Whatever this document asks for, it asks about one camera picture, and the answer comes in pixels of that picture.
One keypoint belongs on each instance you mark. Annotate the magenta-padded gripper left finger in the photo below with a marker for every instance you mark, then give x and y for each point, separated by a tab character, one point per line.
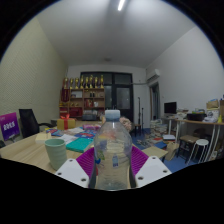
71	171

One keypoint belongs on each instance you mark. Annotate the teal book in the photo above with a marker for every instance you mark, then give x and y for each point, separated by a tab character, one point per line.
79	145

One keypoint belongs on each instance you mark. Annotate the black computer monitor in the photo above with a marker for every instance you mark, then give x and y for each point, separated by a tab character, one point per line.
170	108

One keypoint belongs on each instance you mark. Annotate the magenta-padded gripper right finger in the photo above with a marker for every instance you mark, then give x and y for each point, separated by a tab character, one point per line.
151	170

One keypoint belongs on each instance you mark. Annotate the wooden shelf unit with trophies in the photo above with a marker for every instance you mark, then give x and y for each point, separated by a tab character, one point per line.
83	100

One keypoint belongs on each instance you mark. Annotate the white wall air conditioner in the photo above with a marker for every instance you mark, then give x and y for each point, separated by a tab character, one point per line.
153	75

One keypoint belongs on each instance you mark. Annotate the clear plastic water bottle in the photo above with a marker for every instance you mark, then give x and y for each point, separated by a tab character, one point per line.
112	150

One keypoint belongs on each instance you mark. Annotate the cluttered side desk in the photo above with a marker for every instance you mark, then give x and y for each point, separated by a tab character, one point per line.
200	121

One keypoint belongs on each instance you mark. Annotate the pale green cup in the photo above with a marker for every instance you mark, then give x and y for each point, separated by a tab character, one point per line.
56	153

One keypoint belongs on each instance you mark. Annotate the potted pink flowers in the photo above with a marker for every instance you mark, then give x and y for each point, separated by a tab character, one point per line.
126	123

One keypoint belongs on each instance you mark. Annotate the white round stool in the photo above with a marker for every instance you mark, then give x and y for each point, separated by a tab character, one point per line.
201	143

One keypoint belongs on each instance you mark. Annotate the yellow gift box red ribbon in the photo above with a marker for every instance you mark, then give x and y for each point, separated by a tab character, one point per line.
66	124

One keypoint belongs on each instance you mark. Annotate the brown wooden stool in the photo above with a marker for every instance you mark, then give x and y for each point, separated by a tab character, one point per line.
188	138

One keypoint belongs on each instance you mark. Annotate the purple sign board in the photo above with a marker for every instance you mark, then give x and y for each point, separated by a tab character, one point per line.
9	126

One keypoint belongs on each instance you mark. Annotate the black office chair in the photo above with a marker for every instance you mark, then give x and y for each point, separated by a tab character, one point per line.
28	122

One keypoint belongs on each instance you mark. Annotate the yellow notepad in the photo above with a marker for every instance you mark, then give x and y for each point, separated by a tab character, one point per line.
43	137

